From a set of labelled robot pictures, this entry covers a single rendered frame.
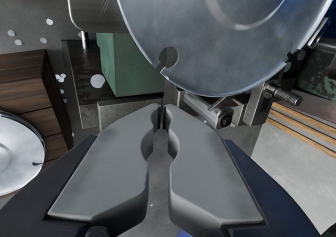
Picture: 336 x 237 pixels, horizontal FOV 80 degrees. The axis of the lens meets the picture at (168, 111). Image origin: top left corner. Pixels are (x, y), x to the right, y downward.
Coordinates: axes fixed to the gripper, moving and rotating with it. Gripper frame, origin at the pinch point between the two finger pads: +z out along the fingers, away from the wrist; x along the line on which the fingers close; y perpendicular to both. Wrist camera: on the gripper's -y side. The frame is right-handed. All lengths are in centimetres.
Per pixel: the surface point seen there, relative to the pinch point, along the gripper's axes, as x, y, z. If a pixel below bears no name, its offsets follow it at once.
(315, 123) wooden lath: 84, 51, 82
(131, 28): -3.0, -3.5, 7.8
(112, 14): -4.5, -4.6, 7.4
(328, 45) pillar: 24.6, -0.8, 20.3
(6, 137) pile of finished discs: -43, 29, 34
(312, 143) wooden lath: 85, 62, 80
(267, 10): 11.2, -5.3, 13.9
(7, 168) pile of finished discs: -45, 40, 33
